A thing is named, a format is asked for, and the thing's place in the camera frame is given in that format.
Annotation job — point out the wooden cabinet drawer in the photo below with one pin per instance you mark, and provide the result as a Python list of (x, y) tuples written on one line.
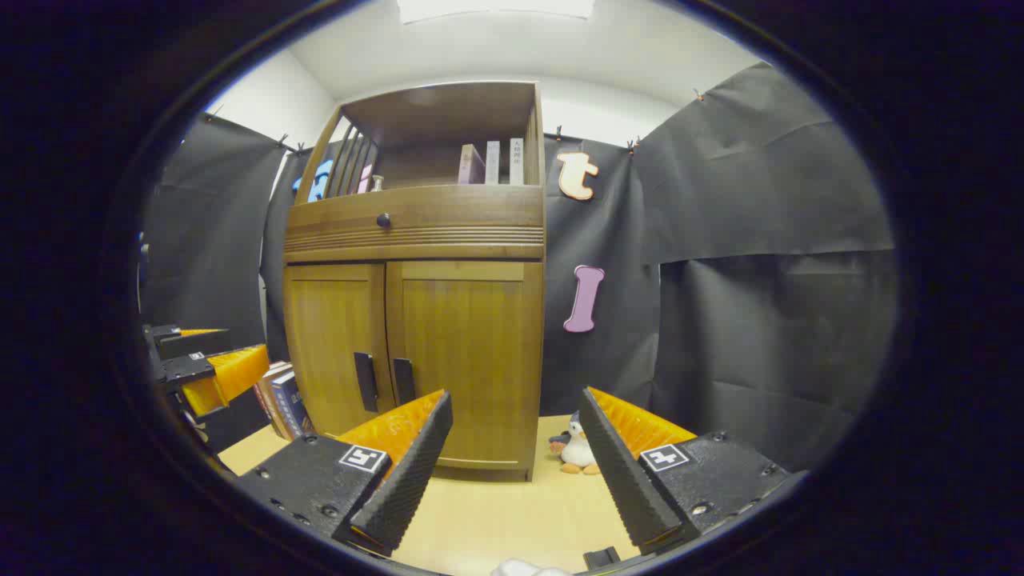
[(464, 212)]

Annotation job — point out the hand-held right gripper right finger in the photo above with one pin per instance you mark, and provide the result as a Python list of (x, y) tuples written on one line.
[(624, 480)]

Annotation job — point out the grey book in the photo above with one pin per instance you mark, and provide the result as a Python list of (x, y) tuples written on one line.
[(493, 164)]

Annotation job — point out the dark blue book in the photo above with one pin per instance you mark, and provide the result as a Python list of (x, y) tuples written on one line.
[(292, 404)]

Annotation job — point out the black backdrop cloth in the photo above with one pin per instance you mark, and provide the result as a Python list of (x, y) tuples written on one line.
[(760, 240)]

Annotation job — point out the ceiling light panel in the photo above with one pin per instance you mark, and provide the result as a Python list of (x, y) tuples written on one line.
[(496, 8)]

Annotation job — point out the wooden shoe cabinet door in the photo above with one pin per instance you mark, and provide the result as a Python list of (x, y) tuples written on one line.
[(328, 344), (480, 352)]

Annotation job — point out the plush penguin toy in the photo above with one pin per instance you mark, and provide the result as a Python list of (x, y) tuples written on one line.
[(576, 452)]

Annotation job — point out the wooden double-door shoe cabinet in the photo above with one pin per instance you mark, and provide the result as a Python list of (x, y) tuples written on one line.
[(440, 112)]

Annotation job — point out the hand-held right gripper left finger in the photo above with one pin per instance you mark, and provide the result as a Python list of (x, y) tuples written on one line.
[(408, 488)]

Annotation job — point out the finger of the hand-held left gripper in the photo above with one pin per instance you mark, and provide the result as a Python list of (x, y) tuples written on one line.
[(228, 376), (192, 344)]

